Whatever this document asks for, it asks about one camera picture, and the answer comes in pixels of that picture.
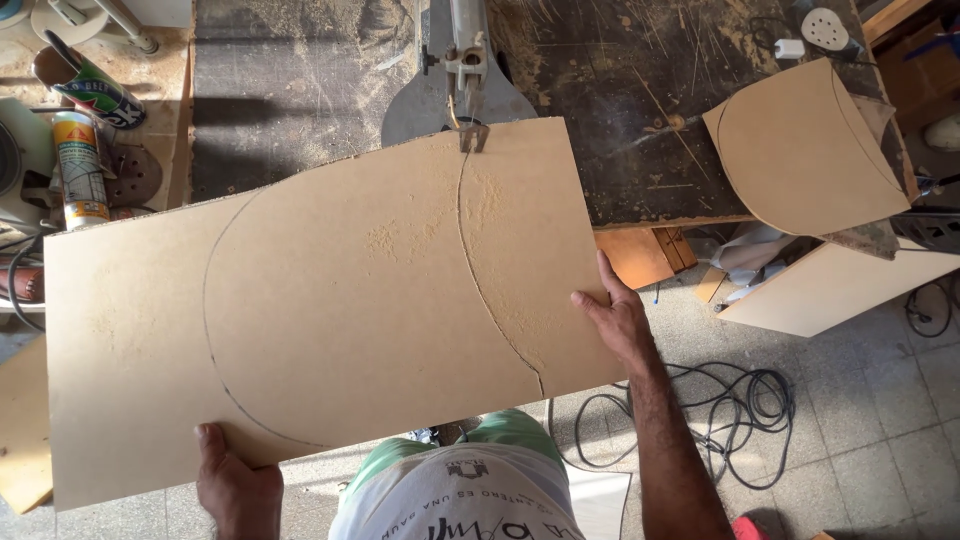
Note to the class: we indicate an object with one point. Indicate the person's green shorts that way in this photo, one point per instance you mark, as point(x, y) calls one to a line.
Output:
point(517, 431)

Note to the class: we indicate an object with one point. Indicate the red power tool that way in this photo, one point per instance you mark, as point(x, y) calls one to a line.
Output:
point(22, 283)

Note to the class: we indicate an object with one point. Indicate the white sanding disc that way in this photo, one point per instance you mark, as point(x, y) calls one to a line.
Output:
point(823, 28)

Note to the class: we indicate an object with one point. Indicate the person's white printed shirt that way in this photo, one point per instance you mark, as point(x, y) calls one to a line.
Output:
point(457, 499)

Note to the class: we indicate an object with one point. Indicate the grey scroll saw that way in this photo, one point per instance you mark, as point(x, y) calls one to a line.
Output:
point(465, 67)

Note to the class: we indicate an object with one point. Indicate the white laminated board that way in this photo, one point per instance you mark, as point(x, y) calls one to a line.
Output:
point(832, 289)

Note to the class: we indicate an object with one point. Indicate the wooden crate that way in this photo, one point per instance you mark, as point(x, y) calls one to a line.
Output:
point(919, 60)

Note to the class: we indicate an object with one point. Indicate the curved cut fibreboard piece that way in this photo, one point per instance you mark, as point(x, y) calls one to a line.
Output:
point(802, 150)

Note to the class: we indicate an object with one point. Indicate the white lamp stand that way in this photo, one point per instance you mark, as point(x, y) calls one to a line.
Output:
point(75, 19)

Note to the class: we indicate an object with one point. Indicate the person's right hand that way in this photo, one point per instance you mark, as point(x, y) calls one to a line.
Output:
point(622, 322)

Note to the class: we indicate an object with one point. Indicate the orange wooden board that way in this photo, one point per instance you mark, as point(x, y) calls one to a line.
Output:
point(637, 255)

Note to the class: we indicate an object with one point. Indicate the white plug adapter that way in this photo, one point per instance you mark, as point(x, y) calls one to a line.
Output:
point(789, 49)

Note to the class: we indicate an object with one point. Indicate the grey white machine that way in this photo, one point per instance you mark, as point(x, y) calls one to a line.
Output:
point(19, 161)

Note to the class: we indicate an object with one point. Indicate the white sealant cartridge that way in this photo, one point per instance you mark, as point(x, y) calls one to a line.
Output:
point(81, 169)

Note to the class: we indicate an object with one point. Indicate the heap of crumpled white scraps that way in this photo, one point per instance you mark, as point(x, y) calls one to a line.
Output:
point(750, 259)

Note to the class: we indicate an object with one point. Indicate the large brown fibreboard panel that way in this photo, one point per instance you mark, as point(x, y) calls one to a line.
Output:
point(322, 300)

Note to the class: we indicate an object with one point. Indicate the pale wooden plank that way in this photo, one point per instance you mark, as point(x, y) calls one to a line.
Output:
point(22, 435)

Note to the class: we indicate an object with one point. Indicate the person's left hand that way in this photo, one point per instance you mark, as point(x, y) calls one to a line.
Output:
point(244, 499)

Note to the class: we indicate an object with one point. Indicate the green beer can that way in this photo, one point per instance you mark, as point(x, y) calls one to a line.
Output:
point(97, 90)

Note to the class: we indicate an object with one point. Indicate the brown sanding disc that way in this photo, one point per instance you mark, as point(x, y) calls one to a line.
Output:
point(136, 176)

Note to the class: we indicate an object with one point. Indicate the small red object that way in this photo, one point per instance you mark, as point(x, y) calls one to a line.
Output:
point(748, 529)

